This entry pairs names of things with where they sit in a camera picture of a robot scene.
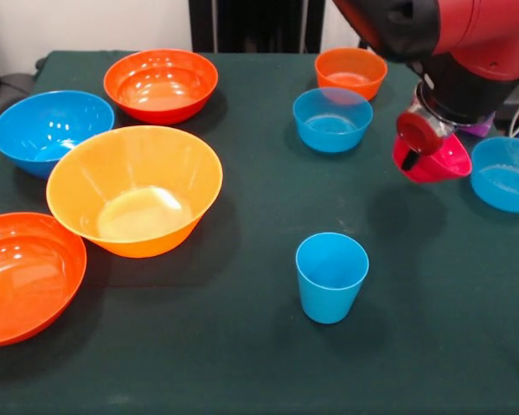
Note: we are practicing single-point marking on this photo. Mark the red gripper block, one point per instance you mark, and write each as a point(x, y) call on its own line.
point(419, 132)

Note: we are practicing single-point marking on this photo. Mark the small pink bowl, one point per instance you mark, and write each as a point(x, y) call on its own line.
point(445, 164)

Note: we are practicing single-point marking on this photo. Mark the purple cup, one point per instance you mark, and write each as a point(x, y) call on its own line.
point(480, 128)

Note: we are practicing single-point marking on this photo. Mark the blue cup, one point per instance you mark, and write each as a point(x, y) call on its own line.
point(328, 294)

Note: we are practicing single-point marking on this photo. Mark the large yellow-orange bowl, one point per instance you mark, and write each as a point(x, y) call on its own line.
point(134, 225)

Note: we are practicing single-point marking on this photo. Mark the large blue bowl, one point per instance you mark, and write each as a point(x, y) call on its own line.
point(39, 134)

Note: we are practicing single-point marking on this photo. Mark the large orange bowl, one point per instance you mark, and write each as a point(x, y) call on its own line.
point(155, 82)
point(26, 281)

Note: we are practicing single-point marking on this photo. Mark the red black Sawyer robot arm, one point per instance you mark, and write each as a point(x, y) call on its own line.
point(480, 26)

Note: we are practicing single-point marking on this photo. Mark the small blue bowl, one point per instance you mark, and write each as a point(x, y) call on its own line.
point(506, 181)
point(328, 129)

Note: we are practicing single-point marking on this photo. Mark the small orange bowl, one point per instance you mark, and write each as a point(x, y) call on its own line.
point(350, 65)

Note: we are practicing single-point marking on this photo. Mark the dark green table cloth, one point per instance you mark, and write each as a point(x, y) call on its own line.
point(199, 346)

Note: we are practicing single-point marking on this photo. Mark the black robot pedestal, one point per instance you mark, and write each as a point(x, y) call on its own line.
point(259, 21)

